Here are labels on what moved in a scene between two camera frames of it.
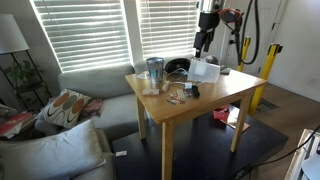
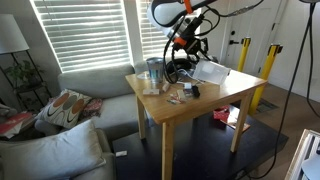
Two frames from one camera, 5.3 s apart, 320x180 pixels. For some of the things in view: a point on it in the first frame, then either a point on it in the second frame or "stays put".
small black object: x=195 y=91 stays put
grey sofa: x=119 y=109 stays put
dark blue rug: x=202 y=150 stays put
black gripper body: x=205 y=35 -> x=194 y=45
